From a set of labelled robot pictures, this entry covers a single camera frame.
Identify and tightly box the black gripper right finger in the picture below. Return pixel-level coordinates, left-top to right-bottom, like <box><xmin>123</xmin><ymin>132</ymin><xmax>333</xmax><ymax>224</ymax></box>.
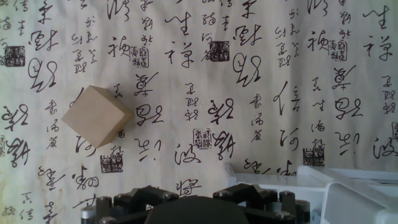
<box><xmin>213</xmin><ymin>183</ymin><xmax>312</xmax><ymax>224</ymax></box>

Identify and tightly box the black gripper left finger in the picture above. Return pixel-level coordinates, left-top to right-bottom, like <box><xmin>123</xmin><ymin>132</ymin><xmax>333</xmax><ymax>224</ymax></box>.
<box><xmin>80</xmin><ymin>185</ymin><xmax>180</xmax><ymax>224</ymax></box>

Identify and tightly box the wooden block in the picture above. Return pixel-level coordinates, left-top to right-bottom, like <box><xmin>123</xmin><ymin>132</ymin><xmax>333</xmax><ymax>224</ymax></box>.
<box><xmin>61</xmin><ymin>85</ymin><xmax>135</xmax><ymax>149</ymax></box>

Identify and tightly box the white drawer cabinet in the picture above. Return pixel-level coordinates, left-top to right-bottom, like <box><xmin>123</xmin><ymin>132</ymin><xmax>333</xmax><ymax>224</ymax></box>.
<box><xmin>297</xmin><ymin>164</ymin><xmax>398</xmax><ymax>224</ymax></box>

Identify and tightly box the beige calligraphy print tablecloth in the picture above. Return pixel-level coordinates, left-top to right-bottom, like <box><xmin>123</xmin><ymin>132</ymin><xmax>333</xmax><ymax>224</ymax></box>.
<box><xmin>0</xmin><ymin>0</ymin><xmax>398</xmax><ymax>224</ymax></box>

